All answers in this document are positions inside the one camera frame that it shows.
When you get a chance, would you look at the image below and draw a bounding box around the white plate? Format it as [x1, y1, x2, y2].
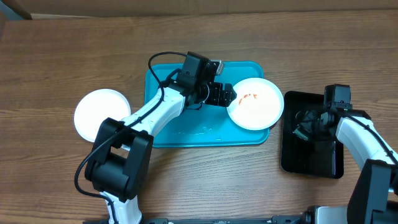
[227, 78, 284, 131]
[73, 89, 131, 142]

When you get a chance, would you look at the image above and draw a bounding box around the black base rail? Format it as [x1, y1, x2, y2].
[82, 214, 312, 224]

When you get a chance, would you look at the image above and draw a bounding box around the black water tray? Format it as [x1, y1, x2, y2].
[280, 91, 344, 179]

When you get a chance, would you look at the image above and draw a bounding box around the green scouring sponge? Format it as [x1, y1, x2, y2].
[294, 124, 308, 141]

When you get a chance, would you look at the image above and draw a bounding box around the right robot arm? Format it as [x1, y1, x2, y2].
[294, 110, 397, 223]

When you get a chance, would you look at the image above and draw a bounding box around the teal plastic tray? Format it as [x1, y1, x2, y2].
[144, 61, 270, 148]

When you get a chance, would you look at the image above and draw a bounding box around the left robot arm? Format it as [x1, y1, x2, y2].
[78, 78, 237, 223]

